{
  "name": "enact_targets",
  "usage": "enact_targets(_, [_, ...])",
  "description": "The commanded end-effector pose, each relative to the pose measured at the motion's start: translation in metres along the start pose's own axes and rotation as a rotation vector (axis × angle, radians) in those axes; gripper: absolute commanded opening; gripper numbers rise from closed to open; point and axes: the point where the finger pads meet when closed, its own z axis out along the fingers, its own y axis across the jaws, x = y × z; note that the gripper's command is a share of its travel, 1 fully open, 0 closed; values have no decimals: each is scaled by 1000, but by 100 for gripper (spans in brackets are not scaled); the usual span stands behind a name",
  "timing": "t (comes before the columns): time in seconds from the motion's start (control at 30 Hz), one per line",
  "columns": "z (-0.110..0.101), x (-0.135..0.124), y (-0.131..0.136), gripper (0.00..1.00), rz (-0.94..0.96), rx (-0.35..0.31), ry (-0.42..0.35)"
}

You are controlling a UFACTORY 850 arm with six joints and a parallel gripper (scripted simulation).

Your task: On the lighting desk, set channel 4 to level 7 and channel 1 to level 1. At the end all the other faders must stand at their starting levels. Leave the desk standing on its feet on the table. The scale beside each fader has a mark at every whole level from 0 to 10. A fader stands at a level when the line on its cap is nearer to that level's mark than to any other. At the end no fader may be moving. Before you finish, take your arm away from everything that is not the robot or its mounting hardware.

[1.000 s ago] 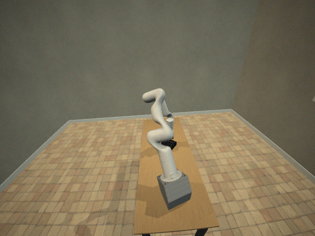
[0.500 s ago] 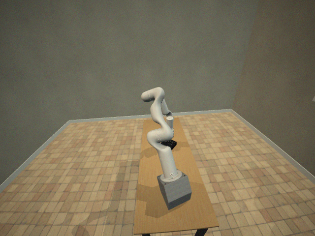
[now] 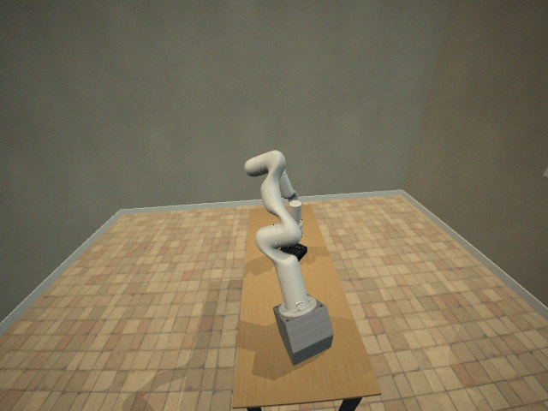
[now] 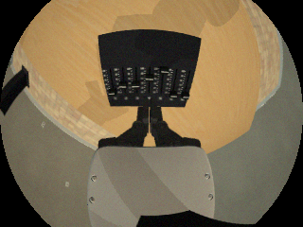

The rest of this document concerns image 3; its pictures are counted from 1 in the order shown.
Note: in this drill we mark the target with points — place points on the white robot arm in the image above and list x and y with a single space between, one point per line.
284 234

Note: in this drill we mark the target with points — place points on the black lighting desk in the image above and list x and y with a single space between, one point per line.
297 250

